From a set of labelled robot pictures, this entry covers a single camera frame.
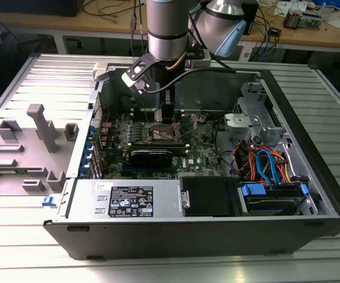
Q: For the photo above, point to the white cards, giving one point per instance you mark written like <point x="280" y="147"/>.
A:
<point x="284" y="7"/>

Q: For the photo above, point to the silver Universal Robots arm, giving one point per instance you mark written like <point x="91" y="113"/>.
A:
<point x="166" y="29"/>

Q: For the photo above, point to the green motherboard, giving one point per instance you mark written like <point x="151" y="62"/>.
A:
<point x="205" y="156"/>

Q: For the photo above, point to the hard disk blue carrier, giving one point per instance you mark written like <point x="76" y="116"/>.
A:
<point x="253" y="190"/>

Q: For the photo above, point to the wooden desk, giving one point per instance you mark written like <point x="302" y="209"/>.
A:
<point x="305" y="39"/>

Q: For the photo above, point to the silver power supply unit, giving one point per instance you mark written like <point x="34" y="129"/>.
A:
<point x="84" y="200"/>

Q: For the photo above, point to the round coin battery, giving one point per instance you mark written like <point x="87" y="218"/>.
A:
<point x="202" y="119"/>

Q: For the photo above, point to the open black PC case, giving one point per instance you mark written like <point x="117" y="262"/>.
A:
<point x="187" y="238"/>

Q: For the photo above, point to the black computer box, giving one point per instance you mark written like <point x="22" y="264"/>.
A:
<point x="40" y="7"/>

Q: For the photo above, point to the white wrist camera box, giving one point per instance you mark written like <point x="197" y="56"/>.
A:
<point x="127" y="78"/>

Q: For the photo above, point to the blue slot clip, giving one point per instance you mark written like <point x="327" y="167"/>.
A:
<point x="86" y="159"/>
<point x="83" y="173"/>
<point x="92" y="131"/>
<point x="88" y="146"/>

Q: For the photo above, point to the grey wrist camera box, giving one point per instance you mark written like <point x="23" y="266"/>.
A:
<point x="202" y="60"/>

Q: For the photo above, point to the metal finned cooler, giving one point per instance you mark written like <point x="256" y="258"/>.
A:
<point x="293" y="19"/>

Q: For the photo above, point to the grey corner block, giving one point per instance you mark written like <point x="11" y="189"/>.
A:
<point x="100" y="70"/>

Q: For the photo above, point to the RAM slot white clips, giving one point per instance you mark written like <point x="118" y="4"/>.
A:
<point x="138" y="110"/>

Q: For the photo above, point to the RAM slot black clips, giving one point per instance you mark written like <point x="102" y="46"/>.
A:
<point x="138" y="113"/>
<point x="138" y="119"/>

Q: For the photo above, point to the black rear fan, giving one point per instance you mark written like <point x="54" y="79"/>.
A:
<point x="127" y="103"/>

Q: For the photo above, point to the grey parts rack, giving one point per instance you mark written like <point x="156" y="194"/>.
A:
<point x="25" y="159"/>

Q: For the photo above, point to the small electronics board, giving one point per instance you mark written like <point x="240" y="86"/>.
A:
<point x="312" y="20"/>

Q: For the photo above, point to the RAM stick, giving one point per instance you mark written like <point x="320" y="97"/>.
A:
<point x="179" y="151"/>

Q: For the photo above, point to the CPU socket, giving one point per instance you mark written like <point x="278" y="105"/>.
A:
<point x="158" y="131"/>

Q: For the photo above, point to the silver disk bay bracket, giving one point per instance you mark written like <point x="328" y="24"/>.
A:
<point x="233" y="131"/>

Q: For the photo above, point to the blue expansion slot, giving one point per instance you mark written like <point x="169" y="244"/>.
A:
<point x="127" y="168"/>

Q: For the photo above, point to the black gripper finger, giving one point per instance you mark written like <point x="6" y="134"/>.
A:
<point x="168" y="112"/>

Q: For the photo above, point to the silver perforated drive cage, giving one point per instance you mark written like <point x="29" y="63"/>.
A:
<point x="255" y="91"/>

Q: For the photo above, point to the blue plastic clip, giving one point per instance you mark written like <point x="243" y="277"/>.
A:
<point x="48" y="202"/>

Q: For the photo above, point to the small black device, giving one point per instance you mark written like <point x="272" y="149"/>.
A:
<point x="276" y="32"/>

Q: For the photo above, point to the black graphics card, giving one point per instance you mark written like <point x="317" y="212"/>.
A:
<point x="150" y="160"/>

